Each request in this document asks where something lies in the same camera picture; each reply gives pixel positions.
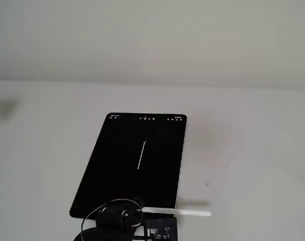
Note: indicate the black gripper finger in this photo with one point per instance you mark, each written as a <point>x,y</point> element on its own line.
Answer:
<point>139,202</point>

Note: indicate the white stylus pencil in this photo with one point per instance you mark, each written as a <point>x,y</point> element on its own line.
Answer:
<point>192,213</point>

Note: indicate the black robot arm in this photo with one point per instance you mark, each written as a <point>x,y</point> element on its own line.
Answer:
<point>104,235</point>

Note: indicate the black tablet with silver edge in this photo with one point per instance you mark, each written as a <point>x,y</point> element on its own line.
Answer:
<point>117,163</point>

